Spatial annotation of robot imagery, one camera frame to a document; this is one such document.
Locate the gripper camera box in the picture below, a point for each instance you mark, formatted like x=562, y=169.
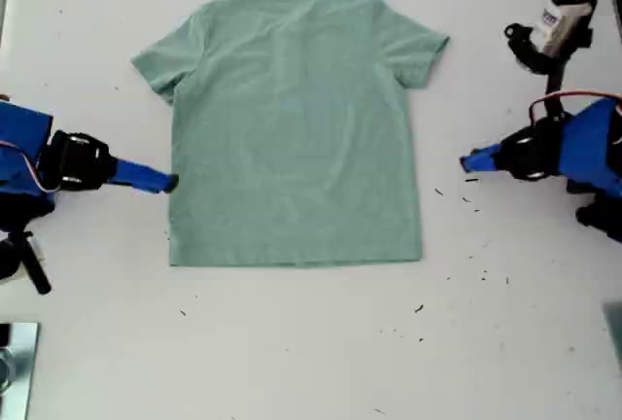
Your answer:
x=10, y=264
x=559, y=16

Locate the camera black stalk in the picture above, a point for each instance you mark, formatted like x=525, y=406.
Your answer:
x=555, y=84
x=38, y=271

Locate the green t-shirt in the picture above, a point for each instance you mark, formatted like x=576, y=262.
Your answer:
x=291, y=123

